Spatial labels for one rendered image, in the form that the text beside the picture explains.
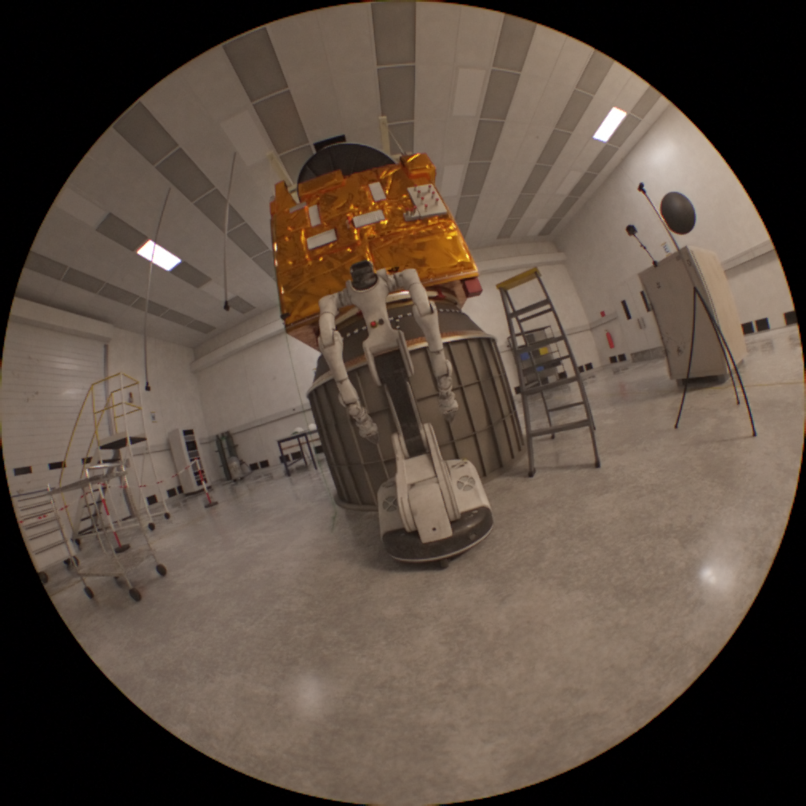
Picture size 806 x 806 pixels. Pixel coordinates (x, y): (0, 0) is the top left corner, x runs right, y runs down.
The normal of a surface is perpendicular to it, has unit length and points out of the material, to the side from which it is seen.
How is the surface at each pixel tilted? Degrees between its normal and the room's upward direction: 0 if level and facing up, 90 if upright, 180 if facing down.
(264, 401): 90
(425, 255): 91
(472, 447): 90
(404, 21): 180
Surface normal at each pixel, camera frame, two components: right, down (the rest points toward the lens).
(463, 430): 0.26, -0.09
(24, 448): 0.96, -0.29
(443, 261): -0.04, 0.00
